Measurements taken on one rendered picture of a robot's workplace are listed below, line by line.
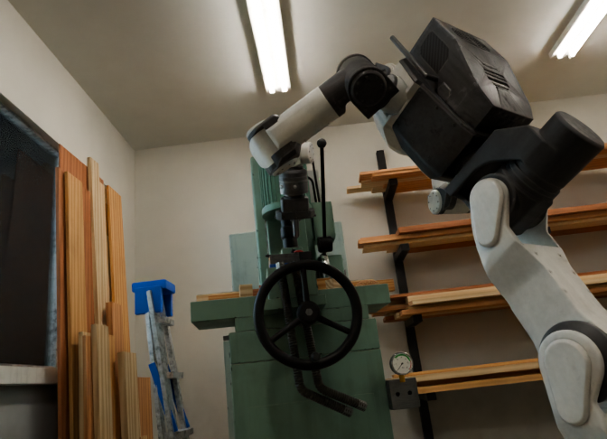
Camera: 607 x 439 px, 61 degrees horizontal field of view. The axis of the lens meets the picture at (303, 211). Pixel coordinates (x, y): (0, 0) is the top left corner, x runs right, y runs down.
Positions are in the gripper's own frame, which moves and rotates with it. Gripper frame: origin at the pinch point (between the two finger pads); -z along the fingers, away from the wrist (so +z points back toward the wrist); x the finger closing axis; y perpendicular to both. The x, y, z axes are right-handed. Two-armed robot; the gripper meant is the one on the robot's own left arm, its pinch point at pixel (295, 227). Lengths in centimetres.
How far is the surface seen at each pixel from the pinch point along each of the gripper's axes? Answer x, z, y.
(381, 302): 23.5, -22.6, -12.3
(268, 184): -6.7, 11.3, 19.3
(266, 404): -14, -44, -25
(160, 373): -57, -71, 52
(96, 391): -95, -94, 85
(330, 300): 7.9, -20.8, -11.3
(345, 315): 11.9, -25.1, -13.8
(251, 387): -17.4, -39.9, -22.3
